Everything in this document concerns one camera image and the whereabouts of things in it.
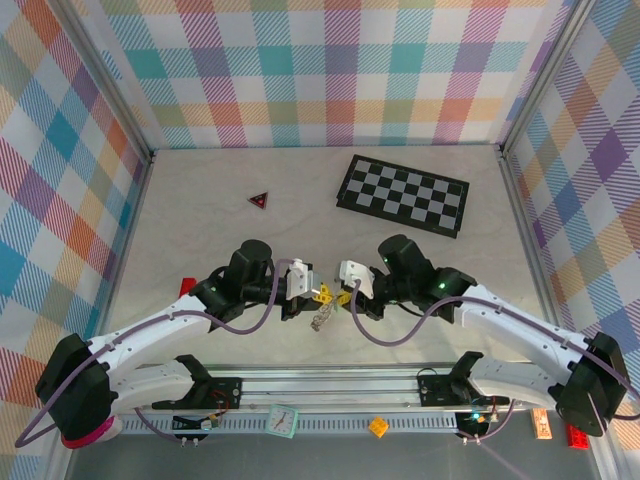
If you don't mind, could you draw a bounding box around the silver bead chain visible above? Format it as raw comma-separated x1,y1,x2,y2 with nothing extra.
308,299,337,332

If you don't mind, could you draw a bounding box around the black power connector board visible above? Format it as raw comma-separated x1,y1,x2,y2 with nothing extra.
455,410,494,439
172,410,222,432

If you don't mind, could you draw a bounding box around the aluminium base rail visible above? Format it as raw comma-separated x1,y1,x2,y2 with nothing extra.
54,362,609,416

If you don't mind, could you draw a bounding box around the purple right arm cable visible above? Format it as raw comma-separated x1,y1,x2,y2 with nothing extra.
349,287,640,444

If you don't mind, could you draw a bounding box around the orange wooden block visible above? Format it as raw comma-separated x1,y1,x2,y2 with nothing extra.
531,408,553,441

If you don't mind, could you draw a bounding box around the aluminium frame post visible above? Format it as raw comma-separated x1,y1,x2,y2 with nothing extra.
59,0,154,164
498,0,599,157

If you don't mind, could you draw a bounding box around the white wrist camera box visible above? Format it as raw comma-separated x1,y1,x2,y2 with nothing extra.
337,259,376,301
285,258,317,302

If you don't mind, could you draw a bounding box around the teal square clock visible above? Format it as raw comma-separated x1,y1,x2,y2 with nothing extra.
266,403,300,440

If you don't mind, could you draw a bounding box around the black grey chessboard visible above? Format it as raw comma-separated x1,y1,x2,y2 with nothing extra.
334,153,471,240

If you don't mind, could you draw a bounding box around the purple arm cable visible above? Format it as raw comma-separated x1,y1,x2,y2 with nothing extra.
349,287,640,444
14,257,301,449

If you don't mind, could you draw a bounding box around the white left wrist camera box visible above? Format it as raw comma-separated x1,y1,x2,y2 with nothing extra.
285,258,317,302

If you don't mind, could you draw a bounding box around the aluminium frame side bar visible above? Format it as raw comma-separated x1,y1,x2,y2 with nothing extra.
88,152,156,346
497,144,569,336

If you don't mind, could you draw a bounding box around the red toy brick with studs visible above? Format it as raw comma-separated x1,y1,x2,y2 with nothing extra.
566,422,591,451

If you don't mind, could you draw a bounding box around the grey slotted cable duct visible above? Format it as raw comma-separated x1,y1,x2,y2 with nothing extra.
119,413,461,435

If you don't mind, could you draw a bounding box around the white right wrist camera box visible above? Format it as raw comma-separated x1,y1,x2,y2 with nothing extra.
337,259,376,301

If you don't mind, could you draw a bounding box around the pink plastic dome toy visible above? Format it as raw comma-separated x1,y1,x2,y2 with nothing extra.
62,417,124,449

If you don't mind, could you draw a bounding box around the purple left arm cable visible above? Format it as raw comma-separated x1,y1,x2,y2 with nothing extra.
14,257,301,449

